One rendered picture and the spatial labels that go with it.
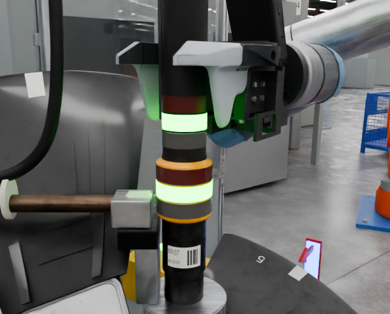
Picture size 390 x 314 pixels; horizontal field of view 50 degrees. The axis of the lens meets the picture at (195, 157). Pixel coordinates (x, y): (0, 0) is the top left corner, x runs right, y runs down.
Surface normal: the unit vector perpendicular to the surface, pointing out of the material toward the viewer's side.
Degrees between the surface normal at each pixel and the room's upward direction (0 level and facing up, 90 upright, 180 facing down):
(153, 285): 90
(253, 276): 12
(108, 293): 53
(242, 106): 90
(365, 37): 115
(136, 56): 90
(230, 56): 90
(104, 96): 42
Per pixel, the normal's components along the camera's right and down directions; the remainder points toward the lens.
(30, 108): 0.14, -0.48
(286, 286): 0.22, -0.91
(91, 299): -0.11, -0.40
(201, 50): 0.31, -0.58
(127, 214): 0.02, 0.22
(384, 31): -0.24, 0.61
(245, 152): 0.62, 0.18
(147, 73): 0.76, 0.22
